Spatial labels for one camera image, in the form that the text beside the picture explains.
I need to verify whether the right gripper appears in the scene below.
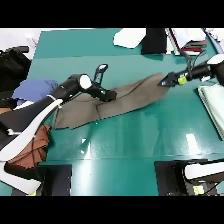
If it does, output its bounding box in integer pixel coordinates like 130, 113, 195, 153
160, 71, 189, 88

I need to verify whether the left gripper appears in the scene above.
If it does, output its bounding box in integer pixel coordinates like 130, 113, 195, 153
88, 82, 118, 103

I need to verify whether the taupe brown garment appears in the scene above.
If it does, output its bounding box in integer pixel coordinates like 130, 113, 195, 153
52, 72, 171, 131

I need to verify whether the dark red garment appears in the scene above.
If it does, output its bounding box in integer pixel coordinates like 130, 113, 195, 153
179, 45, 205, 57

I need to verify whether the black garment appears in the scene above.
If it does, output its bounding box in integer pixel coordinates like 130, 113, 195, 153
0, 45, 33, 102
140, 28, 168, 56

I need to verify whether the white garment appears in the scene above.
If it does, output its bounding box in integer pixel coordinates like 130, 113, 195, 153
197, 83, 224, 142
112, 28, 148, 50
165, 28, 209, 48

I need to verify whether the blue garment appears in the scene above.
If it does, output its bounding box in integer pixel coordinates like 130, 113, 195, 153
12, 78, 60, 103

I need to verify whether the rust brown garment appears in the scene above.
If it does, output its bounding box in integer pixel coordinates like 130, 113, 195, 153
6, 123, 52, 168

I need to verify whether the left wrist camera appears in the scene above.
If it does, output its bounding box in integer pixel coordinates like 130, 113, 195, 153
92, 63, 110, 85

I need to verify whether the black cable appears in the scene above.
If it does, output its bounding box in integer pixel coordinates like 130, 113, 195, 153
180, 49, 196, 74

